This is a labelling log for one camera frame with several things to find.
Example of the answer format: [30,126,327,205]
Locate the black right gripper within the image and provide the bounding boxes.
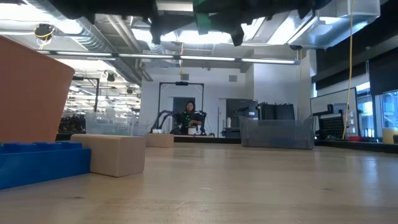
[206,0,312,47]

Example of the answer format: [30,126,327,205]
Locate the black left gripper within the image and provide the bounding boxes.
[93,0,195,45]

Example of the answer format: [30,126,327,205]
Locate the green toy brick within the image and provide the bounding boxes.
[192,0,213,35]

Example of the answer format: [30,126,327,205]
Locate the wooden arch block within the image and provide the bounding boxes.
[144,133,175,149]

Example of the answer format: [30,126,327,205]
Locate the plain wooden block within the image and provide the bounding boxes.
[70,133,146,178]

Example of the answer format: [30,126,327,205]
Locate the blue toy brick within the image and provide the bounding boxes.
[0,141,91,190]

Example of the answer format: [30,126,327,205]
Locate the long linear ceiling light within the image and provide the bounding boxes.
[37,49,301,65]

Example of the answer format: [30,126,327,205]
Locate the black cabinet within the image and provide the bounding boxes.
[226,98,259,139]

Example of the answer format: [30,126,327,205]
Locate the grey door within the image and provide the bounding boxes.
[172,96,196,134]

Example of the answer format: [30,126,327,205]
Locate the person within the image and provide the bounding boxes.
[179,100,203,135]

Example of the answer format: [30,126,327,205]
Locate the black storage crates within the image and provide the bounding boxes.
[257,102,295,121]

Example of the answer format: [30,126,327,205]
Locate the dark grey translucent bin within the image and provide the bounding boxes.
[238,115,316,151]

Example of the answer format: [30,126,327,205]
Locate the clear plastic bin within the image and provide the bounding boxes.
[84,110,149,137]

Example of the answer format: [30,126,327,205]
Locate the rack of black equipment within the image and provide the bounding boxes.
[58,114,86,134]

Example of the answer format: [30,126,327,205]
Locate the black pegboard panel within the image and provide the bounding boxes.
[318,112,346,140]

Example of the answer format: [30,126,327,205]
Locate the orange plastic bin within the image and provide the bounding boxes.
[0,35,75,144]

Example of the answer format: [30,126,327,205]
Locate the black window blind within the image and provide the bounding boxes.
[368,54,398,96]

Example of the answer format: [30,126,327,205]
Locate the yellow container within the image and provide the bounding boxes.
[381,127,398,145]

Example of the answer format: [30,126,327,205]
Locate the hanging yellow plug cable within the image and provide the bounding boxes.
[178,42,185,75]

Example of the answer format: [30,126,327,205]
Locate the black distant rig frame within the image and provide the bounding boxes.
[72,76,101,113]
[157,81,205,135]

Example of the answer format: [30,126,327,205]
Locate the round ribbed silver duct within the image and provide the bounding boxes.
[27,0,155,85]

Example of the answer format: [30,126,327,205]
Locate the rectangular silver air duct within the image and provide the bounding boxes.
[289,0,382,50]

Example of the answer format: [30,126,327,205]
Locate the black ceiling cable reel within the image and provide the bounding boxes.
[34,23,56,41]

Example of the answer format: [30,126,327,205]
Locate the thick yellow cable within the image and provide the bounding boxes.
[341,0,355,140]

